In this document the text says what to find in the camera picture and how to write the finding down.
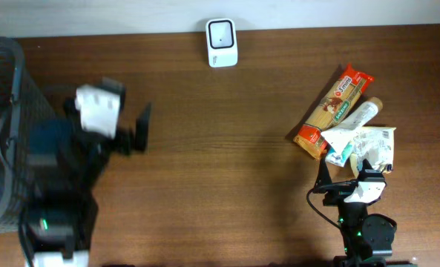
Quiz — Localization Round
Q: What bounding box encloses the cream snack bag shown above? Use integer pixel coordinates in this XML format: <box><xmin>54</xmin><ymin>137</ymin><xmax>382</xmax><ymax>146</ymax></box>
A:
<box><xmin>349</xmin><ymin>126</ymin><xmax>395</xmax><ymax>177</ymax></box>

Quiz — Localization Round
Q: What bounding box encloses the green tissue packet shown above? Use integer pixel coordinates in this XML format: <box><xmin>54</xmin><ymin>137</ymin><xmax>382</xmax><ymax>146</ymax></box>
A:
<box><xmin>325</xmin><ymin>141</ymin><xmax>354</xmax><ymax>167</ymax></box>

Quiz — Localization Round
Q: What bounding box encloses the white tube with gold cap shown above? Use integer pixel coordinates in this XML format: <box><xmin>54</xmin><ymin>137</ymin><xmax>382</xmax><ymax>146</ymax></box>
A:
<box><xmin>321</xmin><ymin>97</ymin><xmax>383</xmax><ymax>154</ymax></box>

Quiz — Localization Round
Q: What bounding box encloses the orange spaghetti packet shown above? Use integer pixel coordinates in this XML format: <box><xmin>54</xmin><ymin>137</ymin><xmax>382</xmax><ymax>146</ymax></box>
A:
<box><xmin>293</xmin><ymin>64</ymin><xmax>375</xmax><ymax>159</ymax></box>

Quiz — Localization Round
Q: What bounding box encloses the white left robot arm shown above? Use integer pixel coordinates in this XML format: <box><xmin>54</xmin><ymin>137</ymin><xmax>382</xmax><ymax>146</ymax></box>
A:
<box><xmin>18</xmin><ymin>98</ymin><xmax>152</xmax><ymax>266</ymax></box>

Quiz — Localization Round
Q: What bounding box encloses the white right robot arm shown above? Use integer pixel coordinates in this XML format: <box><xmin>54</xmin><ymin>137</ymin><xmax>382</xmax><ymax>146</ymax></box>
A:
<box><xmin>307</xmin><ymin>159</ymin><xmax>397</xmax><ymax>266</ymax></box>

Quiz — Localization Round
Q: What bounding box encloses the white barcode scanner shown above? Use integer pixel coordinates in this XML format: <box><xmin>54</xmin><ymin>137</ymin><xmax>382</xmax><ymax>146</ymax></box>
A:
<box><xmin>205</xmin><ymin>18</ymin><xmax>238</xmax><ymax>68</ymax></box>

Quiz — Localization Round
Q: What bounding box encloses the dark grey plastic basket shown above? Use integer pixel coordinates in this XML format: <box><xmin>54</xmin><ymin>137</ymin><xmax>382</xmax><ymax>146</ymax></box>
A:
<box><xmin>0</xmin><ymin>37</ymin><xmax>55</xmax><ymax>234</ymax></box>

